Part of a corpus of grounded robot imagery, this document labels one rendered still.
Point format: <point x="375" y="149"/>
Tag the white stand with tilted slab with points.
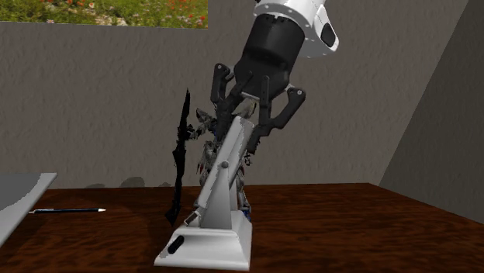
<point x="215" y="245"/>

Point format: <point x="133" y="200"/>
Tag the white robot figure black sword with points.
<point x="183" y="151"/>

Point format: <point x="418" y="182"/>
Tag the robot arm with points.
<point x="295" y="15"/>

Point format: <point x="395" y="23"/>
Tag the black pen white tip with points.
<point x="64" y="210"/>

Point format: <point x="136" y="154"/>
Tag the grey flat slab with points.
<point x="15" y="196"/>

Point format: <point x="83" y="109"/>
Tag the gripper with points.
<point x="270" y="53"/>

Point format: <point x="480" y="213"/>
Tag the flower meadow wall picture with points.
<point x="113" y="11"/>

